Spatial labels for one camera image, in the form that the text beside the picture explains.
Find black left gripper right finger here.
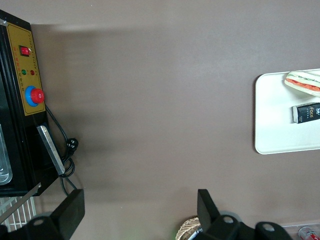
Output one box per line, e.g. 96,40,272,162
197,189,242,240

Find white wire basket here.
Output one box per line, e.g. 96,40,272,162
0,196,38,232

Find stacked foil containers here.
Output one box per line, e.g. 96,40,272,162
190,224,205,240

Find cream plastic tray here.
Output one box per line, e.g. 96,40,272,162
254,68,320,155

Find oval wicker basket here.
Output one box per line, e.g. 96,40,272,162
175,216,204,240

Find unwrapped triangle sandwich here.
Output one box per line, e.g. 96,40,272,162
283,69,320,98

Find clear plastic container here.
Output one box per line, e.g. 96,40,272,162
0,123,13,186

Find black sealing machine yellow panel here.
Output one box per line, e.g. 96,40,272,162
0,9,66,223

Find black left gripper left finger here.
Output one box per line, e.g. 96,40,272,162
23,189,86,240

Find black power cable with plug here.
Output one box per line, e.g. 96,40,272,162
44,104,80,196

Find red emergency stop button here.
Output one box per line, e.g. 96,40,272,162
24,85,46,107

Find black tissue pack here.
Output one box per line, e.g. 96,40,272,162
291,102,320,124

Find red cola bottle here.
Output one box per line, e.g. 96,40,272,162
298,226,320,240

